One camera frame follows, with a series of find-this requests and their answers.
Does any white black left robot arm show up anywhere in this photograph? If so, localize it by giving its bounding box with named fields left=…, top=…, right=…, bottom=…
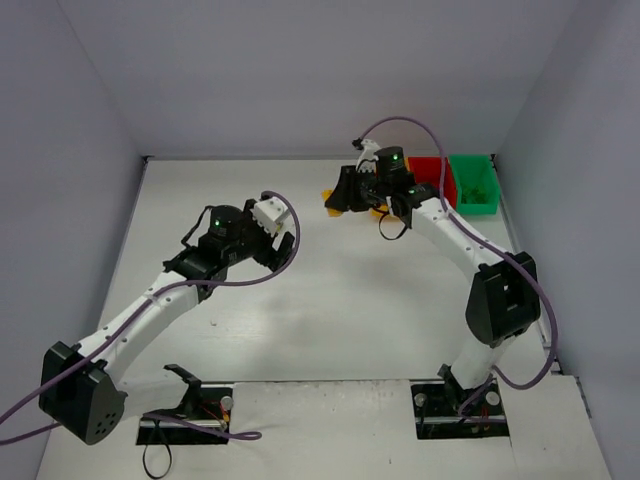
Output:
left=38, top=191, right=300, bottom=445

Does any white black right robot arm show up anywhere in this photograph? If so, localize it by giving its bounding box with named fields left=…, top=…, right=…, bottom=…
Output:
left=325, top=140, right=541, bottom=408

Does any yellow plastic bin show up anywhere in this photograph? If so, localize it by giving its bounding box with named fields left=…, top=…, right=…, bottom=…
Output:
left=321, top=189, right=389, bottom=219

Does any red plastic bin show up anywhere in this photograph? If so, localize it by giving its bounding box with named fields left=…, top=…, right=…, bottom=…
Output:
left=407, top=156, right=458, bottom=208

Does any green plastic bin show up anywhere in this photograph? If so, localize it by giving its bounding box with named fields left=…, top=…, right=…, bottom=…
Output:
left=449, top=155, right=501, bottom=216

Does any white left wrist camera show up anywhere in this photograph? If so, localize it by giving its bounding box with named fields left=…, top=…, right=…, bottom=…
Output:
left=251, top=197, right=290, bottom=237

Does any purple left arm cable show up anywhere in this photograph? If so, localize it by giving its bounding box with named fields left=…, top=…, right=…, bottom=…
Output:
left=0, top=189, right=302, bottom=446

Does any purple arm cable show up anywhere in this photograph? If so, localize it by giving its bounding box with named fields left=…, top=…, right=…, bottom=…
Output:
left=359, top=116, right=559, bottom=426
left=0, top=189, right=302, bottom=446

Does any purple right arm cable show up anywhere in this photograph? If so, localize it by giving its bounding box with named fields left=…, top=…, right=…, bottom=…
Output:
left=359, top=116, right=559, bottom=426

